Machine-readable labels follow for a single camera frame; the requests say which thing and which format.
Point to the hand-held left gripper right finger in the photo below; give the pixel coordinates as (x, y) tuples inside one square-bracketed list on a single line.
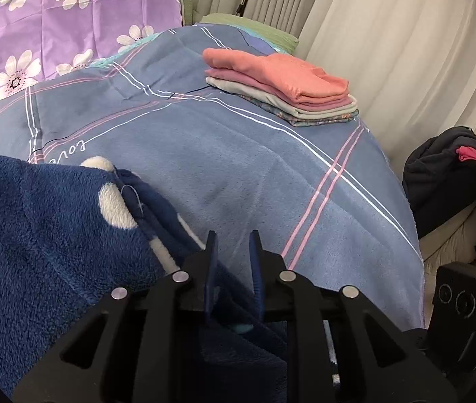
[(256, 279)]

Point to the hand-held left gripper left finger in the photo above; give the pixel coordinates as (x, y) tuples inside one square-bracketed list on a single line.
[(210, 279)]

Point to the navy fleece star-print garment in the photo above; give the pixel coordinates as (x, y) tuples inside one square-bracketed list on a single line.
[(53, 239)]

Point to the blue plaid blanket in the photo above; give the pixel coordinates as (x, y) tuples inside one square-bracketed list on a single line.
[(242, 168)]

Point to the dark clothing pile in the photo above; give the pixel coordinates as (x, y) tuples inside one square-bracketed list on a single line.
[(435, 176)]

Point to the magenta cloth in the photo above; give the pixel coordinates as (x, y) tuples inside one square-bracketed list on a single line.
[(468, 154)]

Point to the folded floral patterned garment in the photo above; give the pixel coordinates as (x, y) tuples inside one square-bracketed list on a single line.
[(326, 121)]

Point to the folded cream grey garment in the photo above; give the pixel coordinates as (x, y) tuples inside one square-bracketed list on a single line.
[(242, 89)]

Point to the folded dusty pink garment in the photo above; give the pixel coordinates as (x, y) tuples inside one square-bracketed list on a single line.
[(238, 76)]

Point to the folded salmon pink garment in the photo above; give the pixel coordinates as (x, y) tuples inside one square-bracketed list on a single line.
[(288, 71)]

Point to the green pillow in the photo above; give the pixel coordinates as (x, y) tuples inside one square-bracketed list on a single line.
[(263, 31)]

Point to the white curtain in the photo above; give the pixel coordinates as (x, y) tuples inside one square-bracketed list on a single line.
[(389, 29)]

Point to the purple floral pillow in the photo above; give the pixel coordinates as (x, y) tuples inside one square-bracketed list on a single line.
[(74, 21)]

